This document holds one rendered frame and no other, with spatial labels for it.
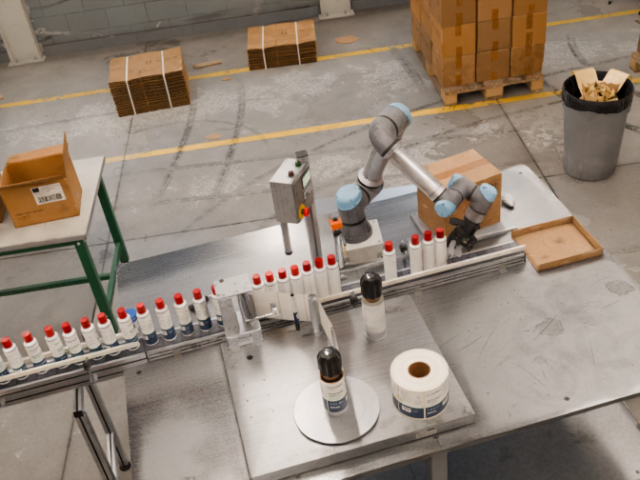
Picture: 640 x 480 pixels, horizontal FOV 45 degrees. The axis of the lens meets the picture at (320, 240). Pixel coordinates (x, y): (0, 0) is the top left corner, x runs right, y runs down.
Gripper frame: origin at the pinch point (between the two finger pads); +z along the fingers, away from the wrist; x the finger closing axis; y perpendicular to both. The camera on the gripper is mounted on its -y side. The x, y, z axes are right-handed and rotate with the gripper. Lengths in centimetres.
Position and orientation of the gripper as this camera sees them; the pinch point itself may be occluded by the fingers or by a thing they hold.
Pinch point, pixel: (449, 254)
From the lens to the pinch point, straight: 336.5
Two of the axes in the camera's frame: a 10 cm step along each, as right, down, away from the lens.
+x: 8.9, 1.8, 4.2
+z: -3.8, 8.0, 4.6
